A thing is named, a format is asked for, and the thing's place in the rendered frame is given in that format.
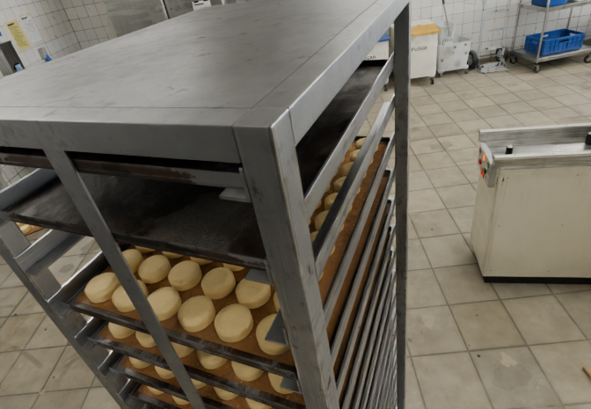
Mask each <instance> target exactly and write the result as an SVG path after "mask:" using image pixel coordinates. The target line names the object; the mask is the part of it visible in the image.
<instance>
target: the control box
mask: <svg viewBox="0 0 591 409"><path fill-rule="evenodd" d="M479 148H481V153H479V150H478V160H479V159H481V164H479V163H477V165H478V169H479V170H481V169H482V171H483V169H484V168H485V170H486V172H485V174H484V173H483V174H482V171H481V175H483V179H484V180H485V183H486V185H487V186H488V187H494V181H495V176H496V171H497V168H494V169H493V167H492V163H493V158H492V153H491V151H490V150H489V148H488V146H487V145H486V143H485V142H482V143H480V144H479ZM483 155H485V161H484V160H483ZM487 162H488V164H489V167H488V168H487Z"/></svg>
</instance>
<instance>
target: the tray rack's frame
mask: <svg viewBox="0 0 591 409"><path fill-rule="evenodd" d="M409 1H410V0H258V1H251V2H243V3H236V4H223V5H216V6H213V7H210V8H208V9H199V10H196V11H191V12H188V13H186V14H183V15H180V16H178V17H176V18H171V19H168V20H165V21H163V22H160V23H158V24H155V25H153V26H148V27H145V28H143V29H141V30H138V31H135V32H132V33H128V34H125V35H123V36H120V37H118V38H115V39H112V40H108V41H105V42H103V43H100V44H98V45H95V46H92V47H88V48H86V49H83V50H80V51H77V52H75V53H72V54H69V55H65V56H63V57H60V58H57V59H54V60H52V61H49V62H45V63H42V64H40V65H37V66H34V67H31V68H29V69H25V70H22V71H20V72H17V73H14V74H11V75H9V76H7V77H2V78H0V146H5V147H18V148H30V149H43V151H44V152H45V154H46V156H47V158H48V160H49V162H50V163H51V165H52V166H53V167H54V169H55V172H56V173H57V175H58V177H59V178H60V180H61V182H62V183H63V185H64V187H65V188H66V190H67V192H68V194H69V196H70V198H71V200H73V202H74V204H75V205H76V207H77V210H78V211H79V213H80V215H81V216H82V218H83V219H84V221H85V223H86V225H87V226H88V228H89V230H90V232H91V234H92V235H93V236H94V238H95V240H96V242H97V243H98V246H99V247H100V249H101V251H102V252H103V253H104V255H105V257H106V259H107V261H108V263H109V264H110V266H111V268H112V269H113V271H114V273H115V274H116V276H117V278H118V279H119V281H120V284H121V285H122V287H123V288H124V290H125V291H126V293H127V295H128V297H129V299H130V301H131V302H132V304H133V305H134V306H135V309H136V311H137V312H138V314H139V316H140V317H141V319H142V321H143V323H144V324H145V326H146V327H147V329H148V331H149V333H150V335H151V337H152V338H153V340H154V341H155V343H156V344H157V347H158V348H159V350H160V352H161V354H162V355H163V357H164V358H165V360H166V362H167V364H168V365H169V367H170V369H171V371H172V373H173V375H175V377H176V379H177V381H178V382H179V385H180V386H181V388H182V390H183V392H184V393H185V394H186V396H187V398H188V400H189V402H190V403H191V405H192V407H193V409H207V407H206V406H205V404H204V403H203V401H202V399H201V396H200V394H199V393H198V391H197V390H196V388H195V386H194V384H193V382H192V380H191V378H190V376H189V375H188V374H187V372H186V369H185V367H184V365H183V364H182V362H181V360H180V359H179V356H178V355H177V353H176V351H175V349H174V347H173V345H172V344H171V342H170V340H169V338H168V336H167V335H166V333H165V331H164V328H163V327H162V325H161V324H160V322H159V320H158V318H157V315H156V314H155V312H154V311H153V309H152V307H151V305H150V303H149V301H148V299H147V297H146V295H144V293H143V291H142V288H141V286H140V285H139V283H138V281H137V279H136V278H135V276H134V274H133V272H132V270H131V268H130V266H129V265H128V263H127V261H126V259H125V257H124V256H123V254H122V252H121V250H120V247H119V246H118V245H117V243H116V241H115V239H114V237H113V235H112V233H111V231H110V230H109V228H108V227H107V225H106V222H105V220H104V218H103V217H102V215H101V214H100V212H99V209H98V208H97V206H96V204H95V202H94V200H93V199H92V197H91V195H90V193H89V191H88V189H87V188H86V186H85V184H84V182H83V180H82V178H81V177H80V175H79V173H78V171H77V168H76V167H75V166H74V164H73V162H72V160H71V158H70V157H69V154H68V152H67V151H78V152H90V153H103V154H115V155H128V156H140V157H163V158H176V159H188V160H200V161H213V162H225V163H237V164H239V163H242V165H243V167H244V174H245V177H246V181H247V184H248V187H249V191H250V195H251V198H252V204H253V207H254V211H255V215H256V217H257V221H258V225H259V231H260V234H261V237H262V241H263V245H264V248H265V251H266V257H267V261H268V265H269V267H270V271H271V275H272V278H273V282H274V287H275V291H276V295H277V298H278V301H279V305H280V308H281V315H282V317H283V321H284V325H285V328H286V331H287V335H288V341H289V345H290V347H291V351H292V355H293V358H294V362H295V367H296V371H297V375H298V378H299V381H300V385H301V388H302V392H303V397H304V401H305V404H306V408H307V409H339V399H338V394H337V389H336V383H335V378H334V373H333V367H332V358H331V352H330V347H329V342H328V337H327V331H326V326H325V316H324V311H323V305H322V300H321V295H320V290H319V285H318V279H317V269H316V264H315V259H314V253H313V249H312V243H311V238H310V228H309V223H308V217H307V212H306V207H305V202H304V197H303V187H302V181H301V176H300V171H299V165H298V160H297V155H296V144H297V143H298V142H299V141H300V140H301V138H302V137H303V136H304V134H305V133H306V132H307V130H308V129H309V128H310V126H311V125H312V124H313V123H314V121H315V120H316V119H317V117H318V116H319V115H320V114H321V113H322V112H323V111H324V109H325V108H326V107H327V105H328V104H329V103H330V101H331V100H332V99H333V97H334V96H335V95H336V94H337V92H338V91H339V90H340V88H341V87H342V86H343V84H344V83H345V82H346V81H347V79H348V78H349V77H350V76H351V75H352V74H353V73H354V71H355V70H356V68H357V67H358V66H359V65H360V63H361V62H362V61H363V59H364V58H365V57H366V55H367V54H368V53H369V51H370V50H371V49H372V48H373V46H374V45H375V44H376V43H377V42H378V41H379V39H380V38H381V37H382V36H383V34H384V33H385V32H386V30H387V29H388V28H389V27H390V25H391V24H392V22H393V21H394V20H395V19H396V17H397V16H398V15H399V13H400V12H401V11H402V10H403V9H404V8H405V6H406V5H407V4H408V3H409ZM29 245H31V243H30V242H29V240H28V239H27V237H26V236H25V234H24V233H23V231H22V230H21V229H20V228H19V226H18V225H17V223H16V222H12V221H9V222H8V223H7V224H5V225H4V226H2V227H1V228H0V255H1V256H2V257H3V259H4V260H5V261H6V263H7V264H8V265H9V267H10V268H11V269H12V271H13V272H14V273H15V274H16V276H17V277H18V278H19V279H20V280H21V281H22V283H23V284H24V285H25V286H26V288H27V289H28V290H29V292H30V293H31V294H32V296H33V297H34V298H35V300H36V301H37V302H38V303H39V305H40V306H41V308H42V309H43V310H44V311H45V312H46V313H47V314H48V316H49V317H50V318H51V320H52V321H53V322H54V323H55V325H56V326H57V327H58V329H59V330H60V331H61V333H62V334H63V335H64V337H65V338H66V339H67V340H68V342H69V343H70V344H71V346H73V348H74V349H75V350H76V351H77V353H78V354H79V355H80V356H81V358H82V359H83V360H84V362H85V363H86V364H87V366H88V367H89V368H90V369H91V371H92V372H93V374H94V375H95V376H96V377H97V379H98V380H99V381H100V382H101V383H102V384H103V386H104V387H105V388H106V390H107V391H108V392H109V393H110V395H111V396H112V397H113V399H114V400H115V401H116V403H117V404H118V405H119V406H120V408H121V409H142V407H143V406H144V403H142V402H140V401H138V402H137V404H136V405H135V407H133V406H131V405H128V404H125V403H123V401H122V400H121V399H120V397H119V396H118V395H117V394H118V393H119V392H120V390H121V389H122V387H123V386H124V385H125V383H126V382H127V381H128V380H127V378H126V377H124V376H119V377H118V378H117V380H116V381H113V380H110V379H108V378H105V377H103V375H102V374H101V373H100V372H99V370H98V369H97V367H98V365H99V364H100V363H101V362H102V361H103V360H104V359H105V358H106V357H107V355H108V354H109V353H108V352H107V350H106V349H105V348H104V347H101V346H98V347H97V348H96V349H95V350H94V351H93V352H92V351H89V350H86V349H84V348H81V347H80V346H79V344H78V343H77V341H76V340H75V339H74V336H75V335H76V334H77V332H78V331H79V330H80V329H81V328H82V327H83V326H84V325H85V324H86V323H87V322H86V321H85V319H84V317H83V316H82V315H81V313H79V312H76V311H73V312H72V313H71V314H70V315H69V316H68V317H67V318H66V317H64V316H61V315H58V314H55V313H54V312H53V310H52V309H51V308H50V306H49V305H48V304H47V302H46V300H47V299H48V298H49V297H50V296H51V295H53V294H54V292H55V291H57V290H58V289H59V288H60V287H61V285H60V283H59V282H58V281H57V280H56V278H55V277H54V276H53V274H52V273H51V271H50V270H49V269H48V268H47V269H46V270H44V271H43V272H42V273H41V274H39V275H38V276H37V277H36V276H33V275H30V274H24V272H23V271H22V270H21V268H20V267H19V266H18V264H17V263H16V261H15V260H14V259H13V258H14V257H15V256H16V255H18V254H19V253H20V252H22V251H24V249H25V248H27V247H28V246H29Z"/></svg>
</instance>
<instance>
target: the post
mask: <svg viewBox="0 0 591 409"><path fill-rule="evenodd" d="M411 35H412V0H410V1H409V3H408V4H407V5H406V6H405V8H404V9H403V10H402V11H401V12H400V13H399V15H398V16H397V17H396V19H395V20H394V99H395V206H396V312H397V409H405V379H406V321H407V264H408V207H409V149H410V92H411Z"/></svg>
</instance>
